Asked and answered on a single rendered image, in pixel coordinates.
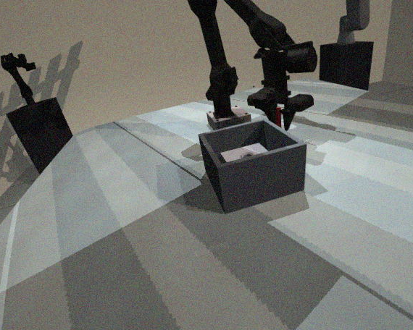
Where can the red cylinder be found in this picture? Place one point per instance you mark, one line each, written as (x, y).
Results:
(278, 117)

